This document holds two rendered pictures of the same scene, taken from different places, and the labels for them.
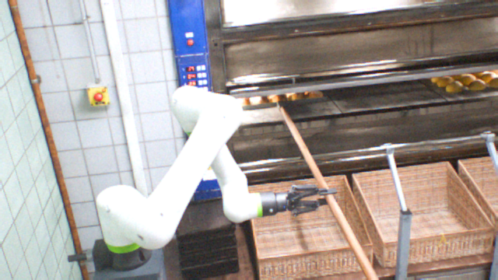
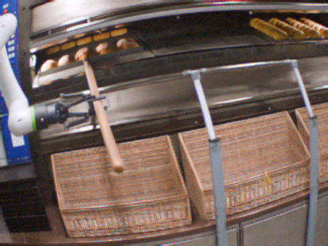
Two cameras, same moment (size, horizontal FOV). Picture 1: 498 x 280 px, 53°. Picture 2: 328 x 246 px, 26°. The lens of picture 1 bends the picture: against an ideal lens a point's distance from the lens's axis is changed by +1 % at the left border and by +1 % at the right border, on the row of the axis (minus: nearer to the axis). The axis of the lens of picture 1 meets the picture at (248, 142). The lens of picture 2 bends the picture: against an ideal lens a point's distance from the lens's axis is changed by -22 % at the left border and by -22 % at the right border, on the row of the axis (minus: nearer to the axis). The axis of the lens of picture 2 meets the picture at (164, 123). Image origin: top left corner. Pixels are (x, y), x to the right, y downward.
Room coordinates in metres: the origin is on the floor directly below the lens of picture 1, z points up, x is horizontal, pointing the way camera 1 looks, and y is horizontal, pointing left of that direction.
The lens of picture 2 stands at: (-1.26, -0.48, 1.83)
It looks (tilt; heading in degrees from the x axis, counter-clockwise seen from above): 14 degrees down; 0
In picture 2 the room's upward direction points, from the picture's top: 9 degrees counter-clockwise
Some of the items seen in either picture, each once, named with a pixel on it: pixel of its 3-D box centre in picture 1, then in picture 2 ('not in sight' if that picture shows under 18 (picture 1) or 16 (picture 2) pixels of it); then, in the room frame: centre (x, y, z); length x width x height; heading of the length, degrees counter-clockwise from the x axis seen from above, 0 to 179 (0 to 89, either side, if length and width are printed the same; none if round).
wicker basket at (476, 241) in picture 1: (417, 211); (252, 163); (2.18, -0.85, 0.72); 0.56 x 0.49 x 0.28; 96
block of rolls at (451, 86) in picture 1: (462, 69); (293, 27); (2.94, -1.34, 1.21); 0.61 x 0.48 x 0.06; 6
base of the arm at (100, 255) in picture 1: (110, 250); not in sight; (1.34, 0.47, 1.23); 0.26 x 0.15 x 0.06; 94
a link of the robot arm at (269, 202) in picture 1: (268, 203); (41, 116); (1.60, -0.06, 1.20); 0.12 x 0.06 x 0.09; 6
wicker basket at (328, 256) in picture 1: (305, 225); (114, 190); (2.12, -0.26, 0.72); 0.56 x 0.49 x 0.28; 95
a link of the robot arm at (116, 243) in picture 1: (123, 218); not in sight; (1.33, 0.41, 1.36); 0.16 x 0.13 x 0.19; 47
